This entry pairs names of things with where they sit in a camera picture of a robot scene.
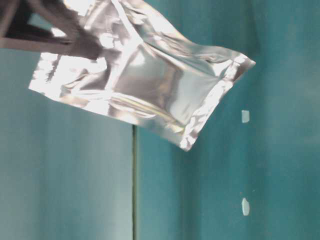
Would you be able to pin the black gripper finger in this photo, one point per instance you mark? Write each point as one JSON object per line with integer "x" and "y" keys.
{"x": 17, "y": 33}

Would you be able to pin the silver zip bag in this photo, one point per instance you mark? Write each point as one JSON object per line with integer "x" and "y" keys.
{"x": 147, "y": 74}

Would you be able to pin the white tape scrap upper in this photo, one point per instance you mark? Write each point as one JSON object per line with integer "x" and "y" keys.
{"x": 245, "y": 116}

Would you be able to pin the white tape scrap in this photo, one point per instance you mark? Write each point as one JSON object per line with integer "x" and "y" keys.
{"x": 245, "y": 205}
{"x": 245, "y": 116}

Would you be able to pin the white tape scrap lower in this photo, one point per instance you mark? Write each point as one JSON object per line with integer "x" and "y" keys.
{"x": 245, "y": 205}

